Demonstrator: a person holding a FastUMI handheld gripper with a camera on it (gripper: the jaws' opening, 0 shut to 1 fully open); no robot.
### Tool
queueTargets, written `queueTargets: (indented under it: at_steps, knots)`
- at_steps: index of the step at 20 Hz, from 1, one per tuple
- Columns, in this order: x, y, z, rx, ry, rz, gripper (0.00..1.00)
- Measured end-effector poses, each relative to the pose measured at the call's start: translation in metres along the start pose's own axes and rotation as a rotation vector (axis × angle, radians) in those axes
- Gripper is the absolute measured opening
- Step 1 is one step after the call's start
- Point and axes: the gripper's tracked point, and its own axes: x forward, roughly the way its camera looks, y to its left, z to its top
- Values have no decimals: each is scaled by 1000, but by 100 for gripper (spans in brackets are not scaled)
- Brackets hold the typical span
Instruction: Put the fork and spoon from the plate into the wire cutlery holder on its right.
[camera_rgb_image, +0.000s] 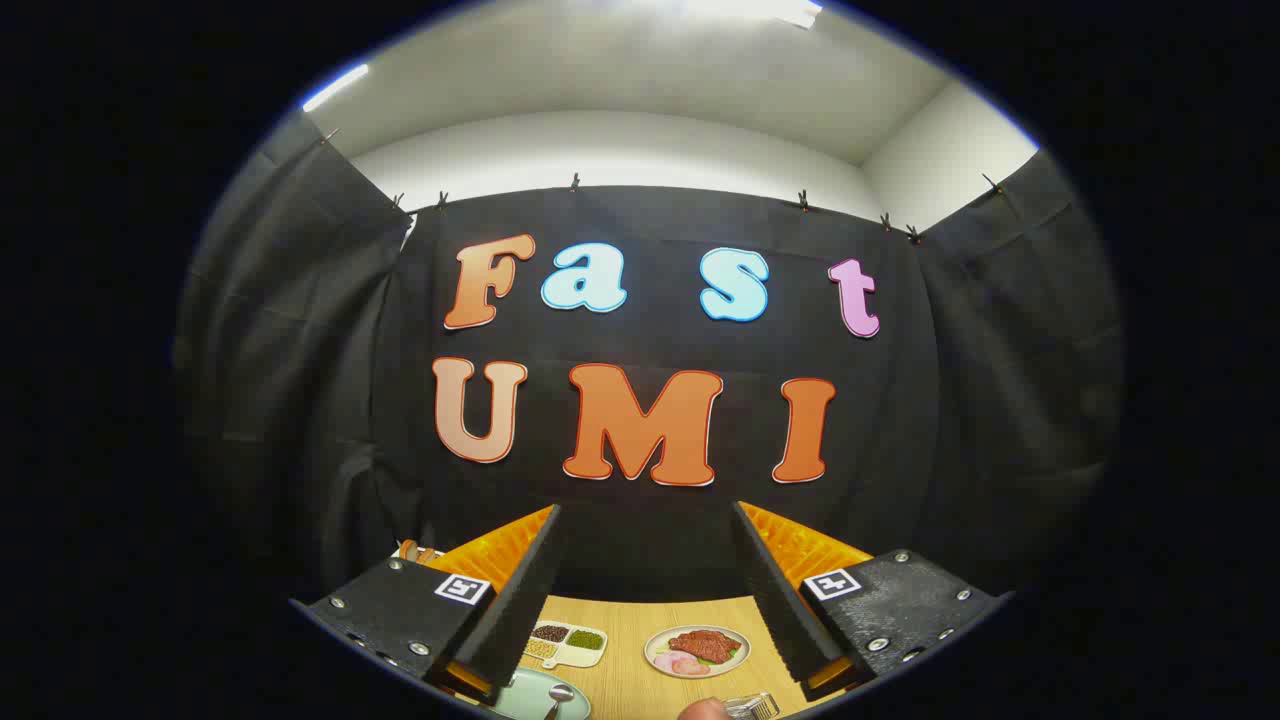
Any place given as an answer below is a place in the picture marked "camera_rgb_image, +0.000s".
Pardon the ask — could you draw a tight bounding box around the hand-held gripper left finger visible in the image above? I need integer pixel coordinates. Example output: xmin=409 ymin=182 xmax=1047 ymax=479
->
xmin=290 ymin=503 xmax=563 ymax=707

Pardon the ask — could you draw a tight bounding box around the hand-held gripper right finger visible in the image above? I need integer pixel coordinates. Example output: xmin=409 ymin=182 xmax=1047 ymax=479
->
xmin=732 ymin=500 xmax=1013 ymax=703

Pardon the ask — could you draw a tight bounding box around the white divided bean tray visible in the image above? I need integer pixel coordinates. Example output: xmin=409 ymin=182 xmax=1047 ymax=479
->
xmin=520 ymin=621 xmax=608 ymax=669

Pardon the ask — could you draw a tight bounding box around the brown steak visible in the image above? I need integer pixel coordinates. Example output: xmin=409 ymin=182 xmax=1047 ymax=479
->
xmin=668 ymin=630 xmax=741 ymax=663

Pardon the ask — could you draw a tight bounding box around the light blue plate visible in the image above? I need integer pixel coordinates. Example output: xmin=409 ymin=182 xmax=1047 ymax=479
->
xmin=495 ymin=667 xmax=593 ymax=720

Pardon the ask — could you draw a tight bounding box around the beige dinner plate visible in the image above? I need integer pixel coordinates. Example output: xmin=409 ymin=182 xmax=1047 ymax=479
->
xmin=644 ymin=625 xmax=751 ymax=679

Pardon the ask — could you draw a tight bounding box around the row of cloth clips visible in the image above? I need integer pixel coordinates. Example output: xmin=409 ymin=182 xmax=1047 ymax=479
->
xmin=320 ymin=128 xmax=1006 ymax=246

